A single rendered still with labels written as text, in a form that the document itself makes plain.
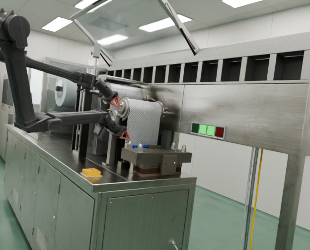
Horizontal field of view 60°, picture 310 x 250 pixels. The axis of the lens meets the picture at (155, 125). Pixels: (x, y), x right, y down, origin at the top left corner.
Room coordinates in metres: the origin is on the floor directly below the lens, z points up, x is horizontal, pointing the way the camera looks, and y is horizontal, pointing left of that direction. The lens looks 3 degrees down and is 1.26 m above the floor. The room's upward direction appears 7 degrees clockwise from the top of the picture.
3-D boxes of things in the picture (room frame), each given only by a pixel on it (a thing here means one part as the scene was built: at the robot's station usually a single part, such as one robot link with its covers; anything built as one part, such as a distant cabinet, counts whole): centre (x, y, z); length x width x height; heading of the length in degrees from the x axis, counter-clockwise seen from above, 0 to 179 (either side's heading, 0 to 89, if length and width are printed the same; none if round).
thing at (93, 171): (1.35, 0.29, 0.91); 0.07 x 0.07 x 0.02; 37
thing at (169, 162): (1.51, -0.10, 0.96); 0.10 x 0.03 x 0.11; 127
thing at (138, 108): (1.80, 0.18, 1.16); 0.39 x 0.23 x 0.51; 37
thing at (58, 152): (2.40, 0.74, 0.88); 2.52 x 0.66 x 0.04; 37
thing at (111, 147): (1.63, 0.26, 1.05); 0.06 x 0.05 x 0.31; 127
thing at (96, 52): (2.08, 0.51, 1.66); 0.07 x 0.07 x 0.10; 14
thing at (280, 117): (2.41, 0.24, 1.29); 3.10 x 0.28 x 0.30; 37
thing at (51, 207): (2.41, 0.73, 0.43); 2.52 x 0.64 x 0.86; 37
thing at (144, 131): (1.65, 0.07, 1.11); 0.23 x 0.01 x 0.18; 127
